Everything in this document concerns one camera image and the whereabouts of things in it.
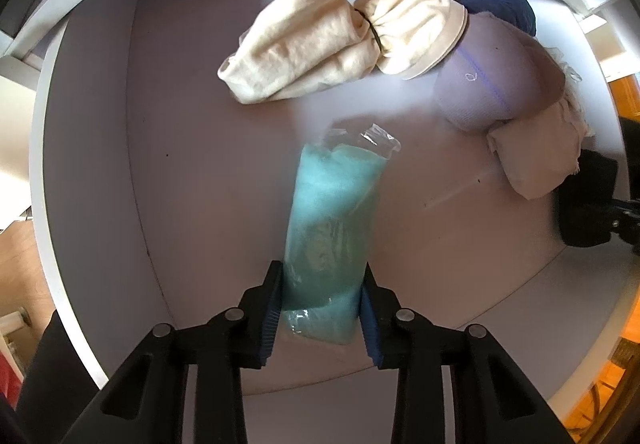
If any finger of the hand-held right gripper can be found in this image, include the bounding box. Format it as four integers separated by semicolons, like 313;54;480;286
607;198;640;257

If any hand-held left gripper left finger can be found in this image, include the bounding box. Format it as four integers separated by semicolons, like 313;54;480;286
65;260;286;444

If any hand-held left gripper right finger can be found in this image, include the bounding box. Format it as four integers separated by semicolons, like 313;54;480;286
359;263;576;444

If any black cloth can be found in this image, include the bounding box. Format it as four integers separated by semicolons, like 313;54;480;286
555;149;621;247

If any teal cloth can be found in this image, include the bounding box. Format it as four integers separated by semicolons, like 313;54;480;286
280;123;402;345

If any white shelf cabinet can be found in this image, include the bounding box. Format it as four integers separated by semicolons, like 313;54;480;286
0;0;640;444

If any navy knit cloth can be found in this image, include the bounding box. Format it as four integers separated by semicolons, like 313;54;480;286
460;0;537;37

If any white cloth bundle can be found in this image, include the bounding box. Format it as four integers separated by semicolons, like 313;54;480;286
487;101;586;201

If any pale pink fringed cloth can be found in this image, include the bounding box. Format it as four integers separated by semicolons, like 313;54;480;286
546;46;596;137

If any lavender cloth bundle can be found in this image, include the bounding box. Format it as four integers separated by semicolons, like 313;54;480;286
432;12;568;132

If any person's leg in black trousers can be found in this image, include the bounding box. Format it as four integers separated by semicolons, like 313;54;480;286
15;309;108;444

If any red cloth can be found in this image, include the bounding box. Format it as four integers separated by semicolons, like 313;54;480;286
0;354;26;410

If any cream fleece cloth roll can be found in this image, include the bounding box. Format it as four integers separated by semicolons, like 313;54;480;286
217;0;381;104

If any cream cloth with beige band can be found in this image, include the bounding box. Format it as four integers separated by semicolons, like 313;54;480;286
352;0;469;81

